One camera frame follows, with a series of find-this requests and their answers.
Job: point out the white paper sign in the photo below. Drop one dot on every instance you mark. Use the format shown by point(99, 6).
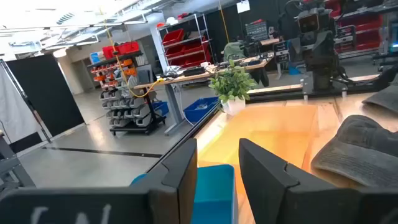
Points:
point(243, 6)

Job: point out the metal shelf with red bins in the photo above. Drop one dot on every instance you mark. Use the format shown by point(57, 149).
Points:
point(186, 51)

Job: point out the grey metal stand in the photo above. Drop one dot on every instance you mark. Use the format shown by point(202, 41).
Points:
point(18, 171)

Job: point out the black device on desk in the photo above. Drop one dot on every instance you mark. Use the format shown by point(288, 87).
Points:
point(194, 71)

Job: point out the red plastic bin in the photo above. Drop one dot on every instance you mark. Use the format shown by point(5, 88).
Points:
point(129, 48)
point(109, 52)

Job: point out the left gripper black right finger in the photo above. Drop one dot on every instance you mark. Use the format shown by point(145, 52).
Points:
point(273, 193)

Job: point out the blue rectangular plastic bin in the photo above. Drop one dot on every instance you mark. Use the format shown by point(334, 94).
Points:
point(214, 193)

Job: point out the rolling parts bin rack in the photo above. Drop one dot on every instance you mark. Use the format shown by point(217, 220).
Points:
point(124, 102)

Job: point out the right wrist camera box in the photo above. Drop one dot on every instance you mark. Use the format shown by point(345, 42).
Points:
point(308, 22)

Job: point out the black partition panel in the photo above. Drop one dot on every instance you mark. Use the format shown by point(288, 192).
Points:
point(46, 93)

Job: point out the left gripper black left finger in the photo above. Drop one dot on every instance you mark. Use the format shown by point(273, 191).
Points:
point(174, 186)

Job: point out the blue floor storage bin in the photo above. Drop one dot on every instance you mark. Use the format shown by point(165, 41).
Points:
point(199, 112)
point(161, 108)

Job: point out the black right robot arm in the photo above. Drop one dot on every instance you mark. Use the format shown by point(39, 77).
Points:
point(321, 79)

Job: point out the green backpack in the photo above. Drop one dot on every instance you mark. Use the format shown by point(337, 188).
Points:
point(234, 51)

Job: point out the black small parts organizer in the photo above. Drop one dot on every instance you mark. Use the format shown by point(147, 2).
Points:
point(256, 31)

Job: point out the green potted plant white pot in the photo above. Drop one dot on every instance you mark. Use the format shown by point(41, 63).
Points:
point(231, 84)

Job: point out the dark grey cap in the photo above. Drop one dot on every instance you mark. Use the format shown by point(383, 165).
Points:
point(360, 149)

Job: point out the wooden top desk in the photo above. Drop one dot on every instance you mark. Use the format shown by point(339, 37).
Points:
point(172, 102)

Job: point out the black aluminium table frame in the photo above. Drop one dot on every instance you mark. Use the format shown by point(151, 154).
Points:
point(273, 97)

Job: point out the shelf rack with red bins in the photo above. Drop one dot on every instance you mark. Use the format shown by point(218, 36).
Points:
point(367, 34)

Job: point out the light blue storage box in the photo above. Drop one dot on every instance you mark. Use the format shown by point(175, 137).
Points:
point(96, 57)

